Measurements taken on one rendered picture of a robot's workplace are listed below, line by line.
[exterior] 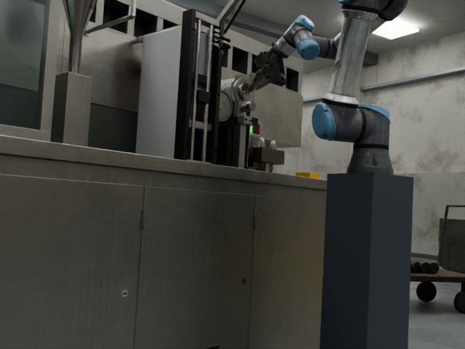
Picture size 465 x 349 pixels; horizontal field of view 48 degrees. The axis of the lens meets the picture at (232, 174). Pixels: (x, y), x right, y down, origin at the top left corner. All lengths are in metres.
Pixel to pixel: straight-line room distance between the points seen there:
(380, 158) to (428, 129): 8.85
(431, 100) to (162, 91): 8.94
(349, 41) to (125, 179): 0.80
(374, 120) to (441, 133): 8.68
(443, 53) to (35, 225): 9.88
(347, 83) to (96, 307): 0.99
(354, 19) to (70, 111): 0.93
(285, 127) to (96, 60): 1.24
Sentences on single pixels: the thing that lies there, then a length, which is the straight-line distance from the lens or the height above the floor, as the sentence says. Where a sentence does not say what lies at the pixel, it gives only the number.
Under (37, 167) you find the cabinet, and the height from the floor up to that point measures 0.84.
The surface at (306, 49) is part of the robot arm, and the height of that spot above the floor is 1.36.
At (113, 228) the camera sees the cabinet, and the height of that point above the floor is 0.69.
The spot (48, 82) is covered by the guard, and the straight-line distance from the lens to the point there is 1.39.
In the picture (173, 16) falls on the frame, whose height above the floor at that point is 1.60.
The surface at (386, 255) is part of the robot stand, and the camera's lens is 1.72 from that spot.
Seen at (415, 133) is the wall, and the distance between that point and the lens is 10.75.
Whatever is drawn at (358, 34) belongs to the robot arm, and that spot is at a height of 1.32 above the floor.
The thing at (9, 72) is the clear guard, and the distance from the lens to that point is 1.36.
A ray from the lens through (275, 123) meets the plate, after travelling 2.90.
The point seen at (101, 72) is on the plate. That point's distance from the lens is 2.15.
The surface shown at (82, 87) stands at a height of 1.13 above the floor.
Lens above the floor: 0.77
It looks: 3 degrees up
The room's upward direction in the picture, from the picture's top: 3 degrees clockwise
